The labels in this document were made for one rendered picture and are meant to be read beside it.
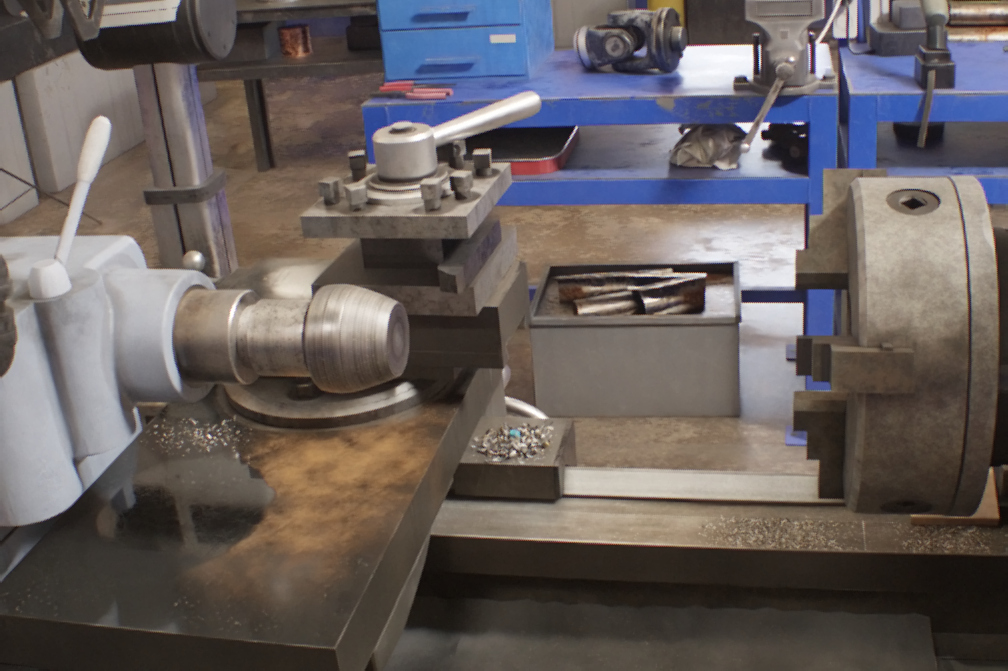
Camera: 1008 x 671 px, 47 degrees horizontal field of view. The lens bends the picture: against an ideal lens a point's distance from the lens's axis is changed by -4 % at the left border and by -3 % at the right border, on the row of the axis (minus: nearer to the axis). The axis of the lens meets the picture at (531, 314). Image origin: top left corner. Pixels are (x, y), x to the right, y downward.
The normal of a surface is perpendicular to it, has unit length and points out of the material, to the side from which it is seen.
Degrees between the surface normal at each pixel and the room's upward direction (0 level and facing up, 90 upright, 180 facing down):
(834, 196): 41
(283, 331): 53
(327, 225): 90
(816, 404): 46
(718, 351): 90
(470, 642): 20
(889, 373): 71
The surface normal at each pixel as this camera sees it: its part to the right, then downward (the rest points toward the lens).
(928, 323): -0.20, -0.12
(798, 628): -0.08, -0.78
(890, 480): -0.15, 0.73
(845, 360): -0.21, 0.09
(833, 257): -0.18, -0.42
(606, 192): -0.19, 0.41
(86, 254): -0.07, -0.91
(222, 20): 0.99, -0.02
